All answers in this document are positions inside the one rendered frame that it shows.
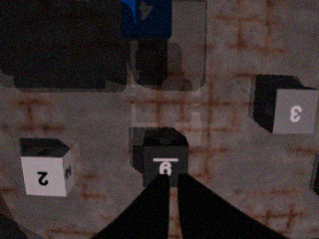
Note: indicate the white block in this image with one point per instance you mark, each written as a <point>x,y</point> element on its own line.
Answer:
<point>48,171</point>

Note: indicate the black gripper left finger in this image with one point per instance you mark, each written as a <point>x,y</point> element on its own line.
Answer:
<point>147,217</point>

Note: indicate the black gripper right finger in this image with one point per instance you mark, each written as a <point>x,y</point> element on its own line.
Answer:
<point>205,215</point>

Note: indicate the blue block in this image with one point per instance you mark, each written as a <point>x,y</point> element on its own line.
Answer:
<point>144,19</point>

